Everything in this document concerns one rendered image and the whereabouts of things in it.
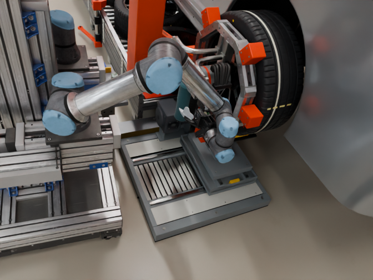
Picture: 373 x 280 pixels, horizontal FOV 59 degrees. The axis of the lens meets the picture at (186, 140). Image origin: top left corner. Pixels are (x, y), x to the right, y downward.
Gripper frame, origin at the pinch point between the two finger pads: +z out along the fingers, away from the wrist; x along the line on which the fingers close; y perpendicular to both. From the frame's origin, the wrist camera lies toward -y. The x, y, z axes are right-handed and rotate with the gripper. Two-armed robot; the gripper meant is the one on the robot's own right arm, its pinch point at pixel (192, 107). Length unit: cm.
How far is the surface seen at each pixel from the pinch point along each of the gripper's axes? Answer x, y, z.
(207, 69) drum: -14.5, 9.0, 16.3
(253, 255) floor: -35, -83, -51
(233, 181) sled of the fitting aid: -39, -65, -8
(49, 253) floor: 77, -83, -10
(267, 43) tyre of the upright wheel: -33.1, 31.2, 1.4
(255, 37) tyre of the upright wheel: -28.9, 31.5, 6.2
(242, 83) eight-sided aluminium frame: -21.4, 14.7, -4.8
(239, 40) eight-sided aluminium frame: -22.5, 29.2, 8.6
